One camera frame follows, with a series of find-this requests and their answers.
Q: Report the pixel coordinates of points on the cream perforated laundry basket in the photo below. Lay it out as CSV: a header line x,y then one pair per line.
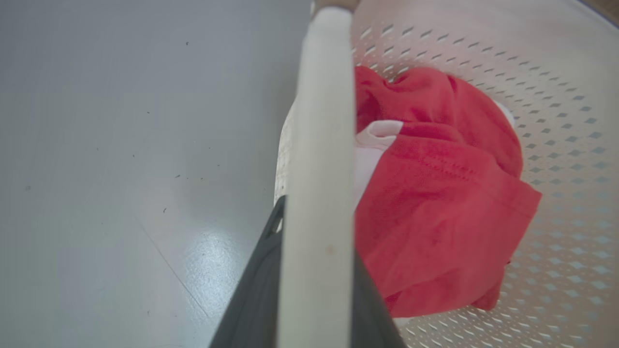
x,y
319,145

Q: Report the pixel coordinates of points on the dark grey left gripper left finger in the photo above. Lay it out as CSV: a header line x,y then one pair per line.
x,y
254,299

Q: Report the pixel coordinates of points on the red and white garment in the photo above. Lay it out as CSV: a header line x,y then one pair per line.
x,y
435,203

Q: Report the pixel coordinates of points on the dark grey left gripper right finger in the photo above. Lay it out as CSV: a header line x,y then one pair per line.
x,y
367,314

